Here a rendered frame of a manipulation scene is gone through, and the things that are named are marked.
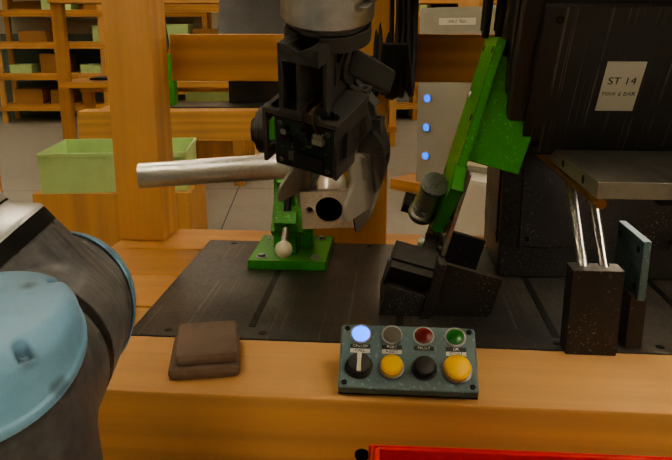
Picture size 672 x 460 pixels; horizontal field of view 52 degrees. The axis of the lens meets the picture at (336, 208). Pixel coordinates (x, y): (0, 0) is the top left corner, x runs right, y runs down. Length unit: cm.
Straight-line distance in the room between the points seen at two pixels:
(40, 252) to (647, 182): 58
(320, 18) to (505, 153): 45
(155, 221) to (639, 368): 91
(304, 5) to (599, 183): 38
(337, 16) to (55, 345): 30
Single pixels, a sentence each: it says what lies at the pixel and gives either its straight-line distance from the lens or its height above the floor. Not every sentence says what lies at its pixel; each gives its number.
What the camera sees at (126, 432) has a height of 85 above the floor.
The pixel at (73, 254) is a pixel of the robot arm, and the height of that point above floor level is 111.
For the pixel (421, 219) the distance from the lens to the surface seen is 95.
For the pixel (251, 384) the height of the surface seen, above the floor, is 90.
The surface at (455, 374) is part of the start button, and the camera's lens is 76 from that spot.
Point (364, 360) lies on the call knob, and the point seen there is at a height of 94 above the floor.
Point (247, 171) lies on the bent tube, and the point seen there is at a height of 112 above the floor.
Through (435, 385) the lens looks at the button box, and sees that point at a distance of 76.
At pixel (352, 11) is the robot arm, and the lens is 54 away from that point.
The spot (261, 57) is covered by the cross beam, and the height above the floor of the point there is 123.
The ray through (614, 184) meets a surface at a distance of 76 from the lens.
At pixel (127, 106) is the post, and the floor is 114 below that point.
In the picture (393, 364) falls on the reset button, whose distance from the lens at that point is 76.
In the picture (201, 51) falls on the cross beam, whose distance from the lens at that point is 140.
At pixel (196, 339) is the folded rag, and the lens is 84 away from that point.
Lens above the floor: 128
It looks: 14 degrees down
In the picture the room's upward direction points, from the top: straight up
